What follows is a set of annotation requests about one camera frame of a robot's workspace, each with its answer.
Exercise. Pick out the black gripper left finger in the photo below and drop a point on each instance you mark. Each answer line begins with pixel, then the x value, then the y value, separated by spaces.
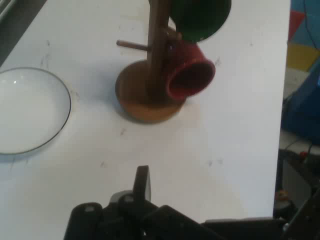
pixel 141 185

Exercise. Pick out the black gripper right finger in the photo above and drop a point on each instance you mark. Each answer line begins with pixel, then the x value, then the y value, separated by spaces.
pixel 308 220

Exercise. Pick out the green ceramic mug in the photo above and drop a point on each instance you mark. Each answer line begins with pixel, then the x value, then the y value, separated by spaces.
pixel 200 17

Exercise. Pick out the white plate with dark rim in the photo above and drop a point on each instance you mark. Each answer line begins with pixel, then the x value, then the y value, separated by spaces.
pixel 30 112

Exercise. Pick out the brown wooden mug tree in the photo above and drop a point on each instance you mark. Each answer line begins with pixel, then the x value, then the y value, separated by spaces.
pixel 155 50

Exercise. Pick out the red enamel mug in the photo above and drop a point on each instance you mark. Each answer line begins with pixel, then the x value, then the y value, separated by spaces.
pixel 195 57

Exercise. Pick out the blue toy building block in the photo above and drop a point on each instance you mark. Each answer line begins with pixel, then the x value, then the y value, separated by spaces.
pixel 312 27

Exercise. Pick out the red toy building block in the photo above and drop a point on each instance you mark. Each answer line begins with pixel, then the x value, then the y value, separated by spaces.
pixel 296 25

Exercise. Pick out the black metal frame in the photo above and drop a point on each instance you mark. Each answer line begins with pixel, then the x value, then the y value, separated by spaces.
pixel 283 175

